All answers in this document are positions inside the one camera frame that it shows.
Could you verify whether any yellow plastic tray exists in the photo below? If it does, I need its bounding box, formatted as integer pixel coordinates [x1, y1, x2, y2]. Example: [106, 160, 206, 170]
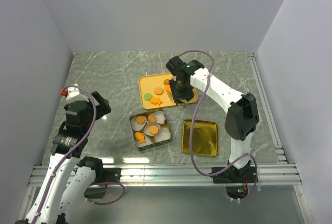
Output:
[138, 73, 199, 110]

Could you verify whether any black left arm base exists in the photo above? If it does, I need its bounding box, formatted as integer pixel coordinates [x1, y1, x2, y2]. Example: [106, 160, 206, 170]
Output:
[95, 167, 121, 183]

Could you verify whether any orange leaf cookie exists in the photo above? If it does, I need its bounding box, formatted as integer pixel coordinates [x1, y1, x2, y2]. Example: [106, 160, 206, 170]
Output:
[148, 115, 157, 122]

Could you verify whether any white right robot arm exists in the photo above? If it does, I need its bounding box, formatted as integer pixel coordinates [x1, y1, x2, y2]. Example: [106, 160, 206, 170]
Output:
[166, 56, 259, 182]

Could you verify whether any white paper cup front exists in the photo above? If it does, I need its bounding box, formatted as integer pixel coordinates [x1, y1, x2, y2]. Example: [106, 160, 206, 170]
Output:
[134, 133, 152, 148]

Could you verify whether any white paper cup back-right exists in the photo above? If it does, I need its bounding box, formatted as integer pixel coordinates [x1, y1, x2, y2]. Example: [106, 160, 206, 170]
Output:
[150, 110, 166, 124]

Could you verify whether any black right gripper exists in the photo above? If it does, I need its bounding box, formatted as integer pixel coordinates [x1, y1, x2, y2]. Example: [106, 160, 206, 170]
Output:
[169, 78, 195, 104]

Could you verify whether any green sandwich cookie left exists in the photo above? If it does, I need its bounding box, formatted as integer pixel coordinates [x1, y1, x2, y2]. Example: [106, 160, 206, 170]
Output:
[144, 93, 153, 101]

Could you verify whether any white paper cup back-left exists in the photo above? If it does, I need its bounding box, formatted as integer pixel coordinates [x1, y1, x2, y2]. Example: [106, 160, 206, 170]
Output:
[131, 116, 147, 131]

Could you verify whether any red emergency button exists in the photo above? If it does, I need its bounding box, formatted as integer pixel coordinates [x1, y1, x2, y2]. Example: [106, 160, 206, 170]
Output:
[60, 89, 67, 97]

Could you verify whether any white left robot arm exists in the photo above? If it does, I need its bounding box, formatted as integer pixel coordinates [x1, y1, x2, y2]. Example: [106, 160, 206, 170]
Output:
[18, 86, 111, 223]

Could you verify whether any aluminium mounting rail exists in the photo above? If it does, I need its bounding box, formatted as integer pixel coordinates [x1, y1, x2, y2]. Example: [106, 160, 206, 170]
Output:
[28, 163, 303, 187]

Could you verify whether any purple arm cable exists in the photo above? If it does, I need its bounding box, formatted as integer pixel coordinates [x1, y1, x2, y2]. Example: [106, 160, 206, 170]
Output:
[178, 50, 259, 203]
[31, 85, 126, 219]

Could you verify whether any white paper cup centre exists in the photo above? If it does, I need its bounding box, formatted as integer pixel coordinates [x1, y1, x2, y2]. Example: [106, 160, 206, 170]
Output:
[143, 122, 161, 136]

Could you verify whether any white paper cup right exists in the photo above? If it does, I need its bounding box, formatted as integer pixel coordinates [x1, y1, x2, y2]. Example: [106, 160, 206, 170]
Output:
[154, 127, 171, 142]

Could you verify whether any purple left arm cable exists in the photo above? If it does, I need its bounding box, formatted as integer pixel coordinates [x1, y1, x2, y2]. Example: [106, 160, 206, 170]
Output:
[31, 85, 126, 219]

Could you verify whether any round biscuit cookie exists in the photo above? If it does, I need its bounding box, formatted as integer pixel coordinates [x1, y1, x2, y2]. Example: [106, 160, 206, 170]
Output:
[148, 125, 159, 135]
[154, 87, 164, 95]

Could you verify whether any swirl butter cookie top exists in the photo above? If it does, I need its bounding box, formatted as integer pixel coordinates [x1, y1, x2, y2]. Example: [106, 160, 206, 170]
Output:
[163, 79, 170, 86]

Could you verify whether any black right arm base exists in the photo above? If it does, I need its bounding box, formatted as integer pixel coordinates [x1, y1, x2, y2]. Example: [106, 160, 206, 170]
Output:
[212, 166, 257, 184]

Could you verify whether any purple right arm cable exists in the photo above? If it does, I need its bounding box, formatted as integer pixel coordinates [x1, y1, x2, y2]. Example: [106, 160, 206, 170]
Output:
[178, 50, 259, 203]

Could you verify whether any green christmas cookie tin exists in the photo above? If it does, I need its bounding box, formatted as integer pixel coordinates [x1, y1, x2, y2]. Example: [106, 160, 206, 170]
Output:
[130, 109, 172, 152]

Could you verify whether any gold tin lid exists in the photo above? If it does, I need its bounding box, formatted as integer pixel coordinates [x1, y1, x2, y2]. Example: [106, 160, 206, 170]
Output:
[181, 119, 219, 157]

